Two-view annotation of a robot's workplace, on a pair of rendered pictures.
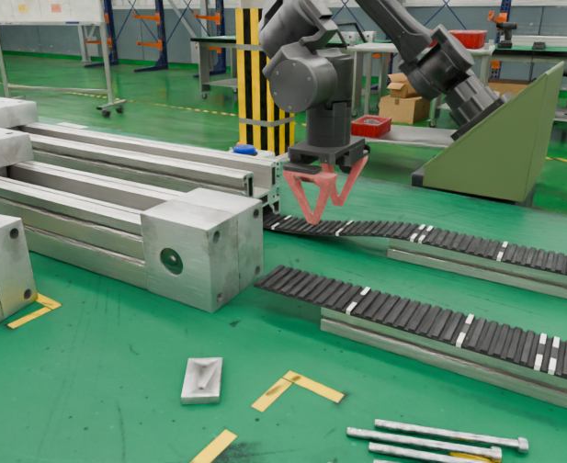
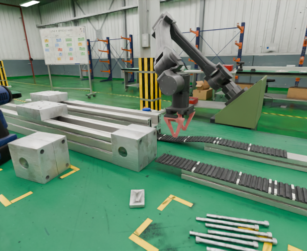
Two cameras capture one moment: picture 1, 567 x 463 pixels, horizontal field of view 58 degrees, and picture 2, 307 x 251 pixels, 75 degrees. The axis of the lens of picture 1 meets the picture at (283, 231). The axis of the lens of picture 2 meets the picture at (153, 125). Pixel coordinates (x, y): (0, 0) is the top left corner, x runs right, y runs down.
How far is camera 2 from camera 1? 0.03 m
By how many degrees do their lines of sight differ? 5
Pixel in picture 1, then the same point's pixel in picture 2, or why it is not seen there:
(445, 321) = (231, 174)
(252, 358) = (155, 189)
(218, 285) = (141, 161)
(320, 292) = (180, 163)
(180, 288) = (126, 162)
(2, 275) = (58, 157)
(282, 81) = (164, 83)
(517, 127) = (251, 99)
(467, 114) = (230, 95)
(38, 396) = (73, 204)
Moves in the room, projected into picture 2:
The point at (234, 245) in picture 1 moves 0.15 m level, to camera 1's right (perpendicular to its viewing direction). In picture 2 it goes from (147, 145) to (201, 145)
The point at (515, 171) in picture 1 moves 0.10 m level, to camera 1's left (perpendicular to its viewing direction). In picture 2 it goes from (251, 116) to (227, 116)
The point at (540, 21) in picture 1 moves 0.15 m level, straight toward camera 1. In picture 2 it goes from (253, 61) to (253, 61)
